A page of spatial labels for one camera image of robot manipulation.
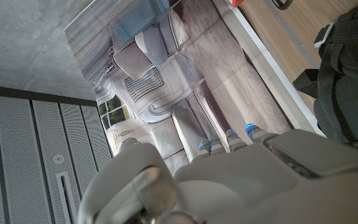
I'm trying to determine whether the black backpack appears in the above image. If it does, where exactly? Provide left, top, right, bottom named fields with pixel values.
left=293, top=0, right=358, bottom=154

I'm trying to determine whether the wooden drawer with red front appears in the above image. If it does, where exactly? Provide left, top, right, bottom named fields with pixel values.
left=231, top=0, right=293, bottom=11

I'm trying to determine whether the printed living room backdrop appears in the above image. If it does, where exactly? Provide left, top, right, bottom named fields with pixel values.
left=63, top=0, right=326, bottom=175

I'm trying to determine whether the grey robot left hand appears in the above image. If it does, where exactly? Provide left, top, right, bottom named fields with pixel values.
left=78, top=123, right=358, bottom=224

